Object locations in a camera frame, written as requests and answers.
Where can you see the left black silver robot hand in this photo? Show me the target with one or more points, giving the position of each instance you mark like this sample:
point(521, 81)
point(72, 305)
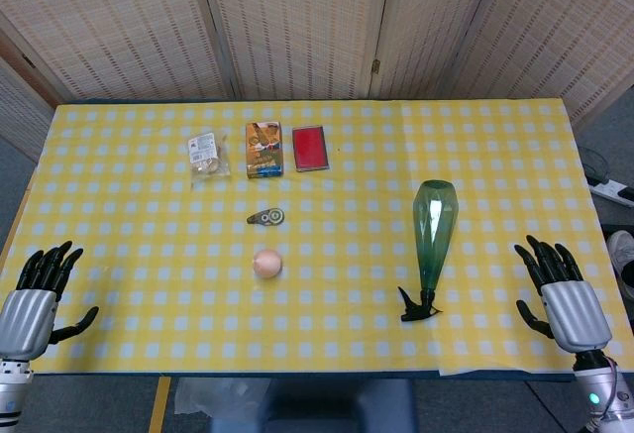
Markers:
point(27, 319)

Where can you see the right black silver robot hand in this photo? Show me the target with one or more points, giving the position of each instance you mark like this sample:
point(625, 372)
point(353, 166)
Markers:
point(577, 311)

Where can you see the green spray bottle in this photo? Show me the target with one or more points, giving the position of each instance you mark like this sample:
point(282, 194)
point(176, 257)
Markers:
point(434, 225)

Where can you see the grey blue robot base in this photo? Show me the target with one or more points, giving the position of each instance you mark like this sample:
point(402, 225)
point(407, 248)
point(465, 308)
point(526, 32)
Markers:
point(317, 405)

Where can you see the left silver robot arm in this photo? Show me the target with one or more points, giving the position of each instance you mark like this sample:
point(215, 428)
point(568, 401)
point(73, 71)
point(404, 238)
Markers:
point(12, 388)

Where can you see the white sneaker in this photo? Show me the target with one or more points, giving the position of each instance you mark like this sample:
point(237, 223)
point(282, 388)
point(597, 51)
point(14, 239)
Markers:
point(623, 259)

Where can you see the white power strip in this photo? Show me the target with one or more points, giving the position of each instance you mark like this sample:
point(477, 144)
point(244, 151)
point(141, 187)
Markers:
point(614, 189)

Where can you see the yellow floor tape strip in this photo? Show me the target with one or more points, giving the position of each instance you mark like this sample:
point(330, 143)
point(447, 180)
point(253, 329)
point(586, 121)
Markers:
point(159, 405)

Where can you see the woven folding screen panel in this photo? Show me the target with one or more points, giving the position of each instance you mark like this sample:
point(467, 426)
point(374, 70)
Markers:
point(555, 32)
point(297, 22)
point(426, 27)
point(114, 27)
point(20, 111)

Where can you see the yellow white checked tablecloth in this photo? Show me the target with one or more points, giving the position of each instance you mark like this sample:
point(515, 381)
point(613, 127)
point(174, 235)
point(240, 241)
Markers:
point(347, 304)

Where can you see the clear snack bag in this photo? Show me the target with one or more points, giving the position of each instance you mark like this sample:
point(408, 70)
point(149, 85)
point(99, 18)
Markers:
point(208, 158)

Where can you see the peach coloured ball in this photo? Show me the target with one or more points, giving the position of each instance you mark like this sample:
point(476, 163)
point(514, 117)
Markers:
point(268, 263)

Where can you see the green correction tape dispenser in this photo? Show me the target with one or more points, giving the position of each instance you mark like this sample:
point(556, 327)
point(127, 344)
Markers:
point(270, 217)

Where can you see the orange blue carton box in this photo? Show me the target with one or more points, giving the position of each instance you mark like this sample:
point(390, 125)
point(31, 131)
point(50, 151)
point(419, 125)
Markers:
point(265, 150)

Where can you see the red stamp pad case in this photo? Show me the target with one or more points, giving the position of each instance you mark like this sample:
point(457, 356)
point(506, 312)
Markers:
point(310, 149)

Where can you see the brass screen hinge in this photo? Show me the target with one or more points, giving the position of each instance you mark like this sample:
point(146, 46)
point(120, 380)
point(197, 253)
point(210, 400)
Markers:
point(375, 66)

